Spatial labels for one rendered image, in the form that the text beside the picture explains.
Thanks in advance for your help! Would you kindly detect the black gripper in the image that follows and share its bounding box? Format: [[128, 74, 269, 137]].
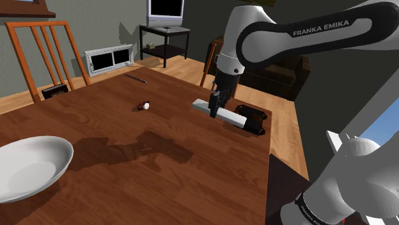
[[208, 69, 240, 118]]

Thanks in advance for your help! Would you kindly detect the long white box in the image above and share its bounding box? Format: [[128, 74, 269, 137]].
[[191, 98, 248, 129]]

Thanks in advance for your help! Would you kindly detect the orange wooden chair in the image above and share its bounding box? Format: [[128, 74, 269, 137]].
[[199, 40, 219, 88], [4, 20, 91, 104]]

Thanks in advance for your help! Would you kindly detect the black flat case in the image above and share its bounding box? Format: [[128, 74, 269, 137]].
[[233, 104, 269, 136]]

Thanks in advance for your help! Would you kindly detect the dark brown sofa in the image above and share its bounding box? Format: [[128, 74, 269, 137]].
[[204, 35, 312, 102]]

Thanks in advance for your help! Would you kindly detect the small brown and white object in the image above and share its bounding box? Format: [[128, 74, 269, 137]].
[[136, 100, 152, 112]]

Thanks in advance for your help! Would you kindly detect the dark pen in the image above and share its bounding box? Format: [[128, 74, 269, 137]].
[[123, 73, 148, 84]]

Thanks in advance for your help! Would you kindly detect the black side table with monitor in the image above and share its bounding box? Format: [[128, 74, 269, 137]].
[[139, 0, 191, 68]]

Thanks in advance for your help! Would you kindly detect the dark robot stand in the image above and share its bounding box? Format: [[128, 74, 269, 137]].
[[265, 153, 313, 225]]

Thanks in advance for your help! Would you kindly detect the wooden table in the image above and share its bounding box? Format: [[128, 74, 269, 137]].
[[0, 66, 272, 225]]

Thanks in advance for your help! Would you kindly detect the white framed window pane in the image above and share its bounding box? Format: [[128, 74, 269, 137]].
[[83, 43, 135, 78]]

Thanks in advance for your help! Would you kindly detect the small black box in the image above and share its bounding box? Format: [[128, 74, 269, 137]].
[[41, 83, 70, 100]]

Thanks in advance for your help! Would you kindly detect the white bowl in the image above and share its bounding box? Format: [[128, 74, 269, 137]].
[[0, 135, 74, 205]]

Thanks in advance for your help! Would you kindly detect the white window frame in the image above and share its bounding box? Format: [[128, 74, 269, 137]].
[[325, 66, 399, 155]]

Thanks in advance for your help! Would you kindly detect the brown wall shelf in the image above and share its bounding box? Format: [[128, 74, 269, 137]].
[[0, 0, 57, 19]]

